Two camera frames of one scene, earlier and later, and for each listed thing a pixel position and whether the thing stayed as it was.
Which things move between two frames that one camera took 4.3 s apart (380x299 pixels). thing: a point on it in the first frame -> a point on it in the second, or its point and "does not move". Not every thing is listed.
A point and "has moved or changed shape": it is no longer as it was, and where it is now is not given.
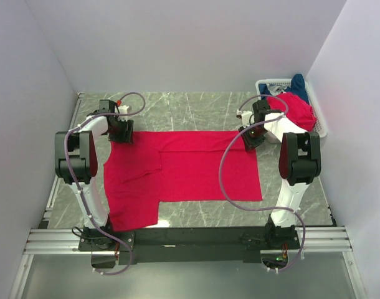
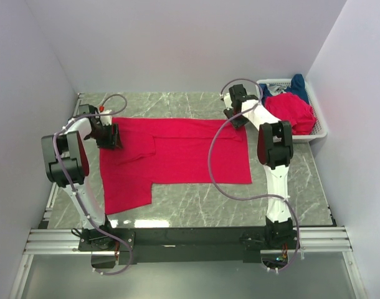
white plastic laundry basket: [321, 126] does not move
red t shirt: [156, 166] has moved or changed shape
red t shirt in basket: [299, 112] does not move
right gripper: [249, 143] -> [237, 124]
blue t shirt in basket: [298, 88] does not move
